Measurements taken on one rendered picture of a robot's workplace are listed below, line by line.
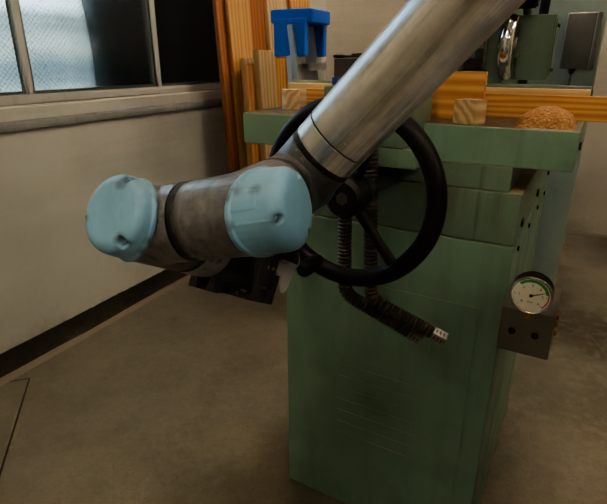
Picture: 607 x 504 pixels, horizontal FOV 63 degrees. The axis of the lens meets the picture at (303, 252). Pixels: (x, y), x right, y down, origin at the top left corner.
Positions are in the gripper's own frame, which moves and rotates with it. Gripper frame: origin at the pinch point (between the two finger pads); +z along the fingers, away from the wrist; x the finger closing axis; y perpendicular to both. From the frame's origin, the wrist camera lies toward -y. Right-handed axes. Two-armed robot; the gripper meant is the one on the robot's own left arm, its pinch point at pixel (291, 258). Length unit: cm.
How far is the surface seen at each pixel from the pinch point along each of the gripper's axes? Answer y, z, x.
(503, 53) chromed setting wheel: -49, 26, 18
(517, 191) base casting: -19.9, 17.5, 27.2
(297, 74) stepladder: -67, 74, -55
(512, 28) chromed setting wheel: -53, 25, 19
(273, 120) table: -26.0, 12.5, -18.3
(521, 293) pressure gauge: -4.0, 17.5, 31.2
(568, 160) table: -24.3, 13.2, 33.5
